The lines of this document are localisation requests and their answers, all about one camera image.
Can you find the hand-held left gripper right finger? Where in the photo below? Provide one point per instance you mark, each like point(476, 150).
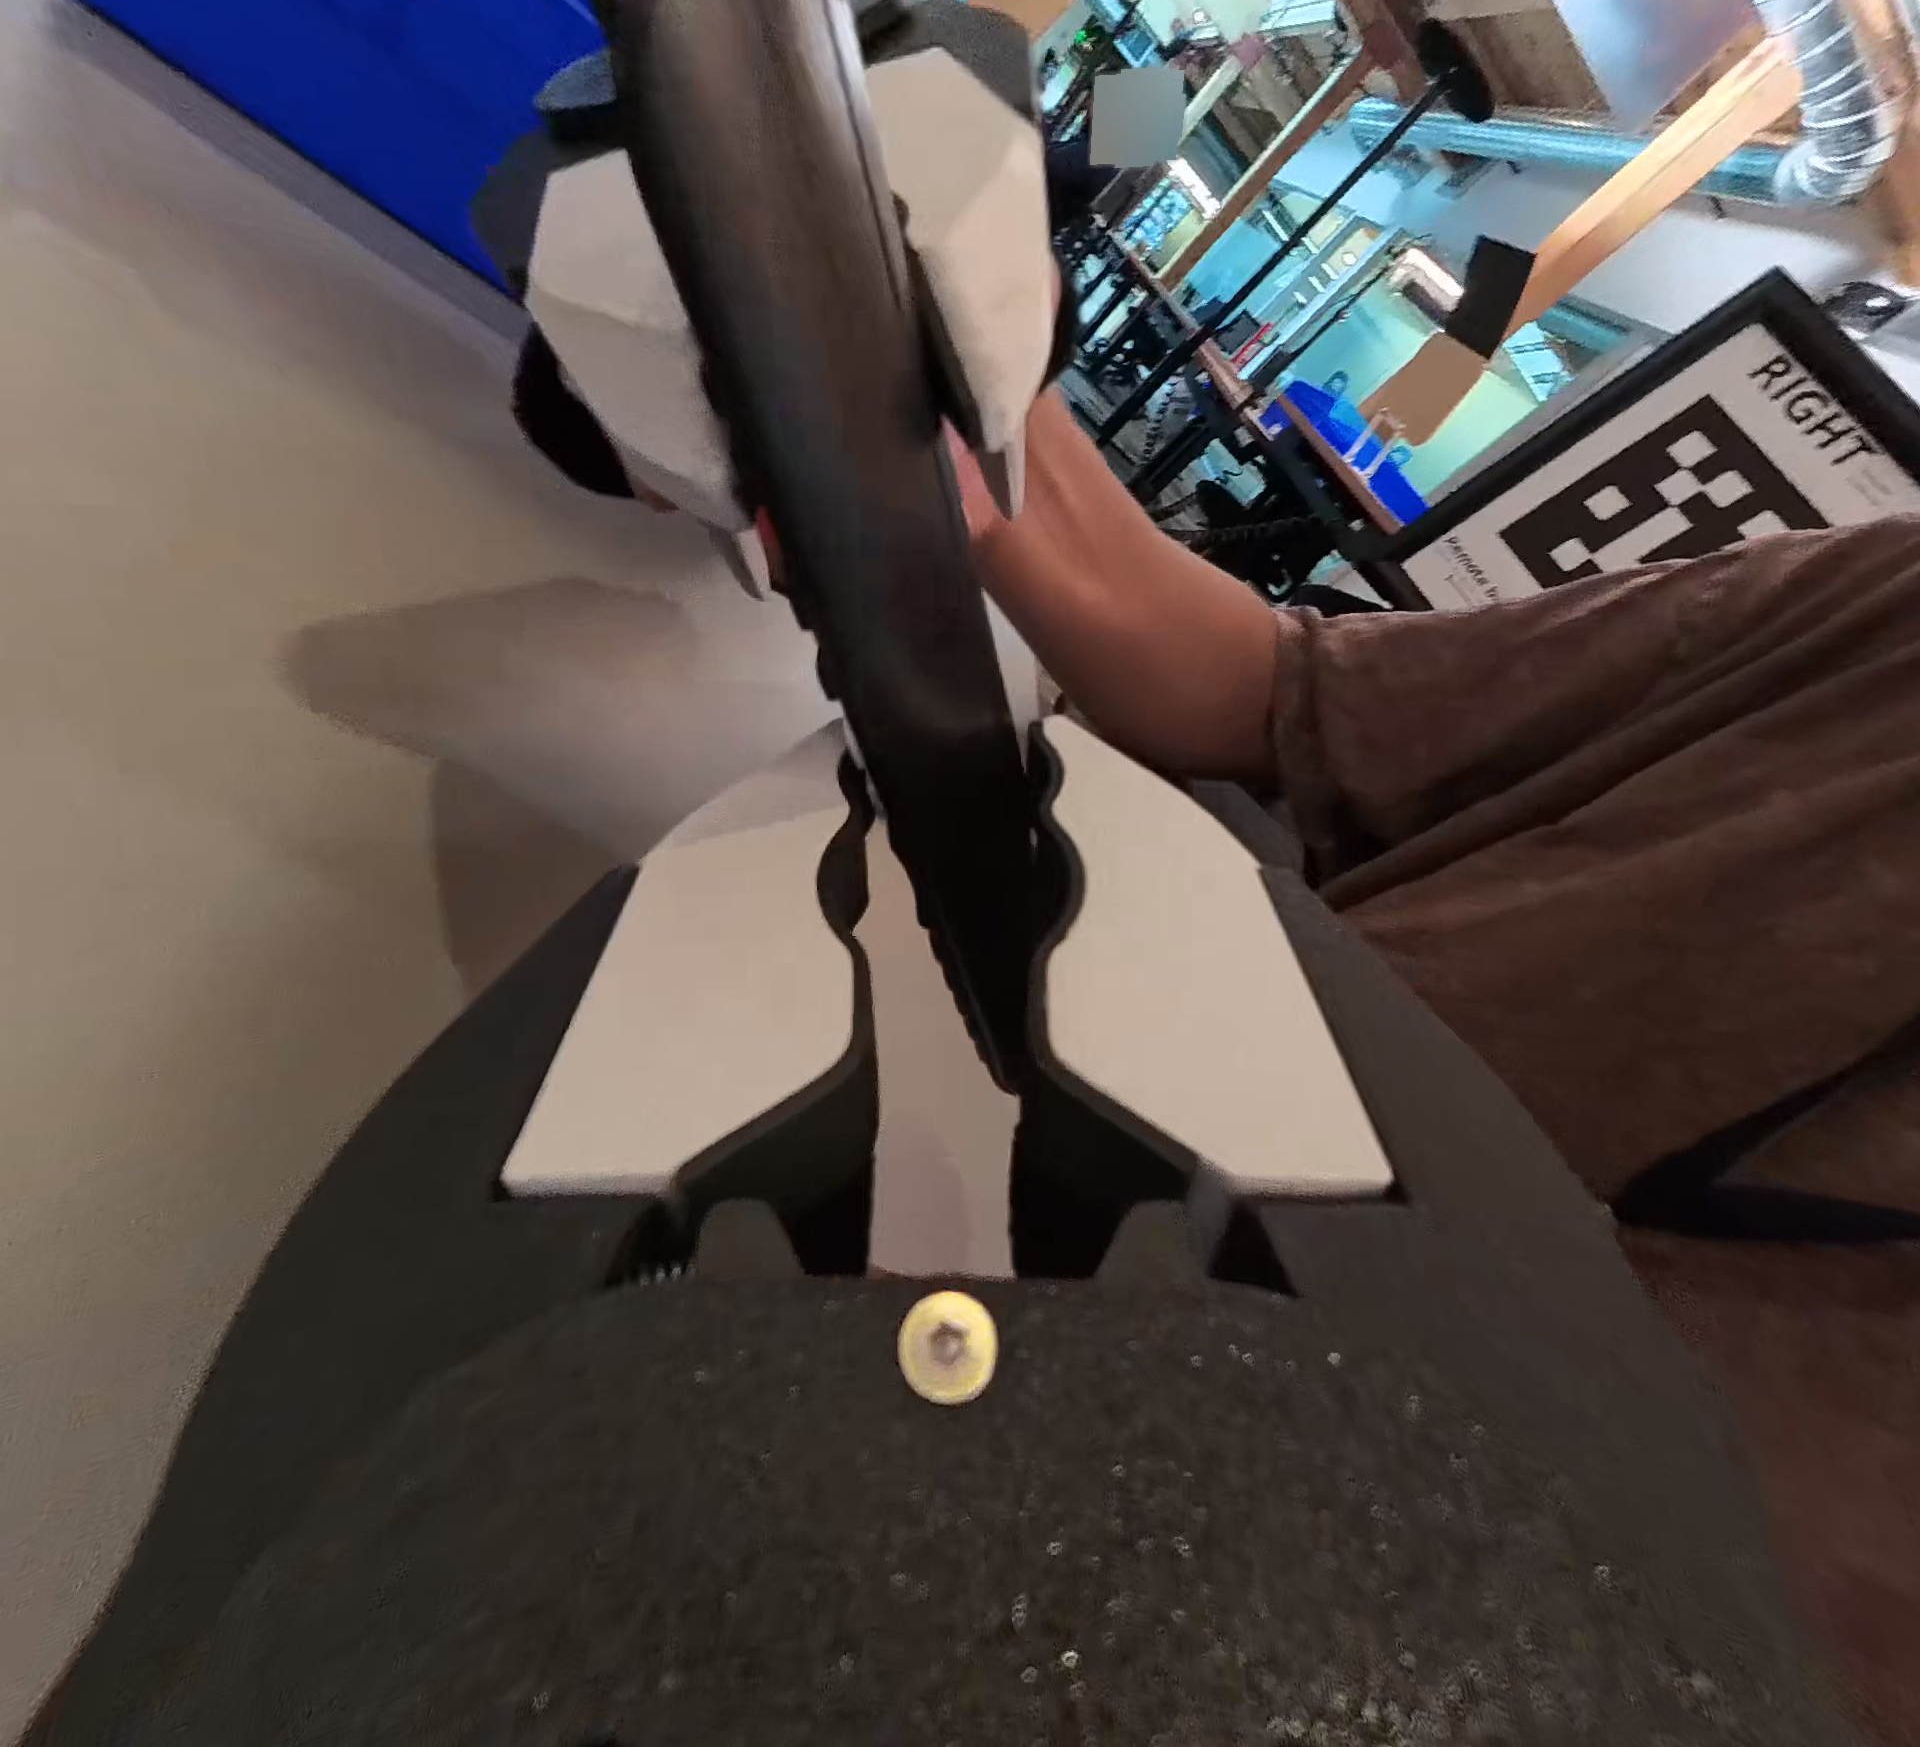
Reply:
point(1201, 997)

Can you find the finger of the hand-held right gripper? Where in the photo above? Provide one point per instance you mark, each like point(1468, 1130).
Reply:
point(615, 321)
point(982, 230)

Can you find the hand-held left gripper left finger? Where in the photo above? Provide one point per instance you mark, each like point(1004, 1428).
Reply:
point(705, 1012)

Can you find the black remote control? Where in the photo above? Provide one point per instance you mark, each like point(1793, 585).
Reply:
point(840, 426)

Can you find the person's right forearm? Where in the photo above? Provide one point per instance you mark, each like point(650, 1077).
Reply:
point(1499, 802)

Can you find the grey desk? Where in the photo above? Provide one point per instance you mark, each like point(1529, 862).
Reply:
point(227, 577)

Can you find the person's right hand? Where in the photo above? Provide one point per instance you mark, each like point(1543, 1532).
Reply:
point(1080, 577)

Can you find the long wooden table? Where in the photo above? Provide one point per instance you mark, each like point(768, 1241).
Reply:
point(1201, 351)

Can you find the small blue plastic bin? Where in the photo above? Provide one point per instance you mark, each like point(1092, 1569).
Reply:
point(1335, 441)

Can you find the large blue plastic bin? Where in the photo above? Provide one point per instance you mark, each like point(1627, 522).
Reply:
point(300, 8)

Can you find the brown cardboard panel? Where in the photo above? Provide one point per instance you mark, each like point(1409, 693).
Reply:
point(1425, 383)

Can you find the black light stand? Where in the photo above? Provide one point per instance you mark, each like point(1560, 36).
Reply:
point(1456, 67)

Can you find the black flat panel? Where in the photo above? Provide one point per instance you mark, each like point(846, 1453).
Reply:
point(1494, 291)

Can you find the wooden beam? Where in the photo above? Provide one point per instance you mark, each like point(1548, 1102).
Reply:
point(1667, 172)

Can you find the black framed marker sign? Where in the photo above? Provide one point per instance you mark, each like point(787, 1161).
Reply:
point(1680, 487)

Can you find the person's brown shirt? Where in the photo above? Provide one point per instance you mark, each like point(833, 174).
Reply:
point(1800, 1478)

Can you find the silver ventilation duct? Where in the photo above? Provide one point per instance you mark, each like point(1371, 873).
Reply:
point(1816, 8)

